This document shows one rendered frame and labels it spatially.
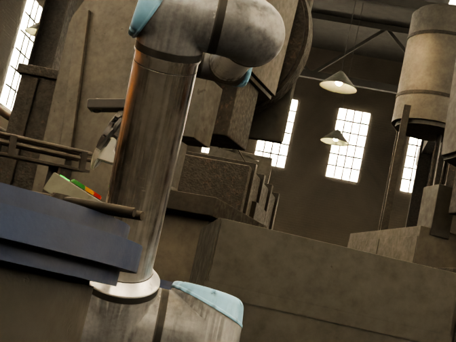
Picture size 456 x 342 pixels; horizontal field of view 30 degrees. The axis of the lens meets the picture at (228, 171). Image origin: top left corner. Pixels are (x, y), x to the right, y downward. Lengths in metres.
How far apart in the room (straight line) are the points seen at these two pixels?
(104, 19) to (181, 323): 3.11
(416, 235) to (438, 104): 5.33
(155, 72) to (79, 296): 0.80
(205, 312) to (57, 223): 1.05
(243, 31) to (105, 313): 0.57
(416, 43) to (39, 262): 10.01
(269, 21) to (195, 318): 0.57
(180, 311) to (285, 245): 1.81
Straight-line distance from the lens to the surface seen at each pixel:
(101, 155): 2.09
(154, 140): 1.46
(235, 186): 8.15
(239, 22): 1.40
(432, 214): 5.00
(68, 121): 4.44
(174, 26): 1.40
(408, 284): 3.54
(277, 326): 3.40
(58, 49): 10.92
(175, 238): 4.05
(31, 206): 0.60
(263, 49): 1.45
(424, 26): 10.57
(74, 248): 0.60
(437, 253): 5.00
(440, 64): 10.33
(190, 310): 1.63
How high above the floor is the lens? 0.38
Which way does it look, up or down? 9 degrees up
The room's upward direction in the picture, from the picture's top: 13 degrees clockwise
